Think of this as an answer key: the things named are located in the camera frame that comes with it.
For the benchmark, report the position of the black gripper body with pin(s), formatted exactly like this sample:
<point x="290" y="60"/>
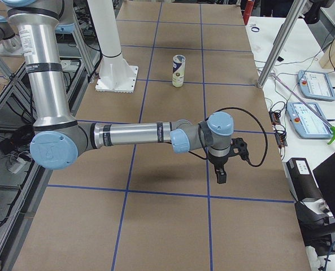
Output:
<point x="218" y="161"/>

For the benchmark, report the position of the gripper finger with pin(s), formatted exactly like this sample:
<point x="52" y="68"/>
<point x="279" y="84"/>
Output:
<point x="223" y="177"/>
<point x="218" y="175"/>

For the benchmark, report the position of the white blue tennis ball can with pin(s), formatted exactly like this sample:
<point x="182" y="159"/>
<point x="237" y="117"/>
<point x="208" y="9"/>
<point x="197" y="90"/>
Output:
<point x="178" y="71"/>

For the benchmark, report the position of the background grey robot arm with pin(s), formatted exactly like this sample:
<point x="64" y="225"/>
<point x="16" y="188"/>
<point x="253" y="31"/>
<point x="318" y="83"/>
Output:
<point x="10" y="44"/>

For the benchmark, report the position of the black box with label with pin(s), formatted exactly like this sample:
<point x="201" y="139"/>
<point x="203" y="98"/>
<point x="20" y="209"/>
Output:
<point x="305" y="188"/>

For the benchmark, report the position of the lower blue teach pendant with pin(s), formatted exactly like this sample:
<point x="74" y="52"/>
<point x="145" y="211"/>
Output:
<point x="306" y="123"/>

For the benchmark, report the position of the blue teach pendant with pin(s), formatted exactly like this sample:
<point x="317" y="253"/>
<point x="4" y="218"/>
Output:
<point x="306" y="123"/>
<point x="316" y="85"/>

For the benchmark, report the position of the upper blue teach pendant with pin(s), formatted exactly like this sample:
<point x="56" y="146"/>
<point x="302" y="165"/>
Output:
<point x="316" y="85"/>

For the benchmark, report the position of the red cylinder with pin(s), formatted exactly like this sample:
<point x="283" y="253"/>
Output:
<point x="248" y="10"/>

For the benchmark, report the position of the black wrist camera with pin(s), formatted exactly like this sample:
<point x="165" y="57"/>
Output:
<point x="239" y="148"/>

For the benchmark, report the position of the green handled reacher grabber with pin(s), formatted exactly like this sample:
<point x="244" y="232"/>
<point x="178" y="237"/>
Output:
<point x="319" y="115"/>

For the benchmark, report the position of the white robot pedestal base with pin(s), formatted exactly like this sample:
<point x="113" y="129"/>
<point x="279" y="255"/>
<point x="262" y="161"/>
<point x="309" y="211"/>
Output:
<point x="115" y="74"/>

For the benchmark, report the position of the aluminium frame post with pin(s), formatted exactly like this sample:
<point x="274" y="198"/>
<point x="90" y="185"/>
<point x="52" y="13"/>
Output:
<point x="280" y="40"/>

